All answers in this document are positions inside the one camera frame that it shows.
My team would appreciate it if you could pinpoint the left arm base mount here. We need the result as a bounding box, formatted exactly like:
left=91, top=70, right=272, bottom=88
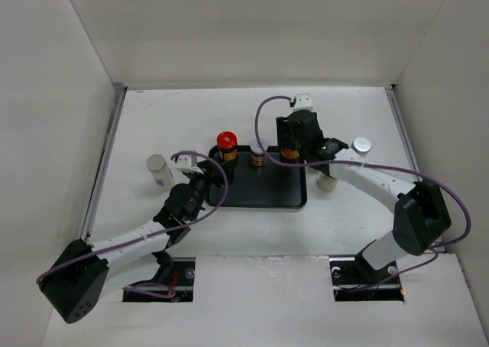
left=122, top=258, right=196, bottom=303

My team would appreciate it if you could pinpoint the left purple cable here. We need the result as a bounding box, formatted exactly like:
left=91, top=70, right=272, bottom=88
left=34, top=151, right=229, bottom=300

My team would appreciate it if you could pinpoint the silver lid salt canister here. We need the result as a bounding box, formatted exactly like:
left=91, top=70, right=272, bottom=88
left=351, top=137, right=371, bottom=157
left=146, top=154, right=175, bottom=191

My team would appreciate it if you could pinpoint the red lid chili jar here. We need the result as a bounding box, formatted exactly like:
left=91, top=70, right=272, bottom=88
left=280, top=146, right=300, bottom=164

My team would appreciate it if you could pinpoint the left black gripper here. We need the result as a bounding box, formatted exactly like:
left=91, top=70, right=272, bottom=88
left=186, top=159, right=234, bottom=222

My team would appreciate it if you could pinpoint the clear lid spice jar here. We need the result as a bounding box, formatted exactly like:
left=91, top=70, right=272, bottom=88
left=316, top=173, right=338, bottom=193

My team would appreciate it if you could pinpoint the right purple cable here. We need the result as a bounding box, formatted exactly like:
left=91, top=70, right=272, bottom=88
left=254, top=96, right=471, bottom=293

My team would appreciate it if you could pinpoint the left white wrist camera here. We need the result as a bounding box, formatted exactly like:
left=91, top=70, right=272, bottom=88
left=171, top=151, right=204, bottom=174

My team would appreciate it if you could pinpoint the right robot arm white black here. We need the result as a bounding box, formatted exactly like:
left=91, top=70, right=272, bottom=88
left=276, top=110, right=452, bottom=283

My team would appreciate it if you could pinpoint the purple cable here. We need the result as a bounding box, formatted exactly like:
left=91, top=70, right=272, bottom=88
left=34, top=151, right=229, bottom=300
left=254, top=96, right=471, bottom=293

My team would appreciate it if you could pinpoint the red lid sauce jar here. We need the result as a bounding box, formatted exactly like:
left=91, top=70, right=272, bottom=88
left=216, top=131, right=238, bottom=162

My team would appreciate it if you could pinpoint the right silver lid salt canister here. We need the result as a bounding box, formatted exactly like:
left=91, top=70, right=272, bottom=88
left=351, top=137, right=371, bottom=157

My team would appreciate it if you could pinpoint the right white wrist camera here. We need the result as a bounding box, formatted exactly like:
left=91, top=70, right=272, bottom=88
left=289, top=93, right=313, bottom=112

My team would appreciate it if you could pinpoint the white lid sauce jar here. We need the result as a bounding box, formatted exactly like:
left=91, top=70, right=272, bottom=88
left=249, top=139, right=268, bottom=167

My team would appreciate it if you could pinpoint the left silver lid salt canister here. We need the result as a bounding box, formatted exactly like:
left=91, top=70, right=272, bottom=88
left=146, top=154, right=175, bottom=191

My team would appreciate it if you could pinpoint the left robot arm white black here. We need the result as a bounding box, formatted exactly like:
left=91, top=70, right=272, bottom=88
left=36, top=151, right=235, bottom=324

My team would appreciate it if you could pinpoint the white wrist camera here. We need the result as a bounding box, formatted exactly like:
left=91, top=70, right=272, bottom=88
left=171, top=151, right=204, bottom=174
left=289, top=93, right=313, bottom=112

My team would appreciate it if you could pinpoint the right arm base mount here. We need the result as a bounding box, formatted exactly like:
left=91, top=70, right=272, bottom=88
left=329, top=255, right=404, bottom=302

